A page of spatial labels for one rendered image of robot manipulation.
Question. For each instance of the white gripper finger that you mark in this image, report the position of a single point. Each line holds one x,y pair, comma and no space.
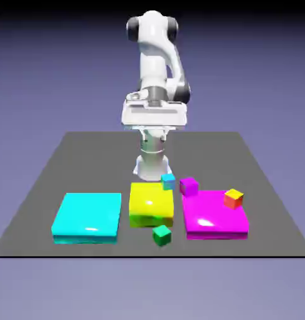
163,135
144,136

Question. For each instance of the large cyan box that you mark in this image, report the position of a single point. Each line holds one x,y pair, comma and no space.
87,215

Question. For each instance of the large yellow box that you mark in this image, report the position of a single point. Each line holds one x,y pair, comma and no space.
150,202

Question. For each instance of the small cyan cube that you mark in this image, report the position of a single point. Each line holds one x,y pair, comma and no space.
168,181

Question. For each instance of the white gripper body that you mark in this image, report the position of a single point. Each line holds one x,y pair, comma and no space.
155,116

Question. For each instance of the small orange cube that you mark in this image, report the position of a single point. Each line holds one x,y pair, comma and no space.
233,199

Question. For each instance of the large magenta box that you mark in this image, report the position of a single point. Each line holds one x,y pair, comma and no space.
210,215

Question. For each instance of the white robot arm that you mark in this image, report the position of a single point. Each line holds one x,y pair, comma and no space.
152,70

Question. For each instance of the small green cube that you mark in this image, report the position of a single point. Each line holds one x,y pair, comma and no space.
162,235

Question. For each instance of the small purple cube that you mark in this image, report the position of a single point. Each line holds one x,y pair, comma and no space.
189,186

